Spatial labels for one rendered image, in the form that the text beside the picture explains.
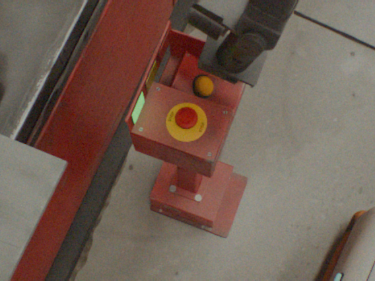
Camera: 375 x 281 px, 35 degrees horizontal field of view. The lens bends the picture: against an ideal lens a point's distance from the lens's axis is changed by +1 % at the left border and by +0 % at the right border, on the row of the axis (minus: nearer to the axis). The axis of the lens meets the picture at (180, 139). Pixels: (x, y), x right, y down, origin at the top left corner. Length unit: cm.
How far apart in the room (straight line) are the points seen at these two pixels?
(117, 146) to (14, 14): 83
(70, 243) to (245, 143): 61
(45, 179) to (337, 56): 137
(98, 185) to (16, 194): 98
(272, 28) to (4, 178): 40
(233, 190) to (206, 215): 17
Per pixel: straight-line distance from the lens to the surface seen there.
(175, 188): 166
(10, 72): 100
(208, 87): 111
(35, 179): 80
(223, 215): 177
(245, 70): 96
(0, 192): 81
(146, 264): 176
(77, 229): 175
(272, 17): 75
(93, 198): 176
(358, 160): 189
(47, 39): 101
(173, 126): 102
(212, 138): 102
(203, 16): 86
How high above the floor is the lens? 175
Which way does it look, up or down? 73 degrees down
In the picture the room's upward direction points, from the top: 3 degrees counter-clockwise
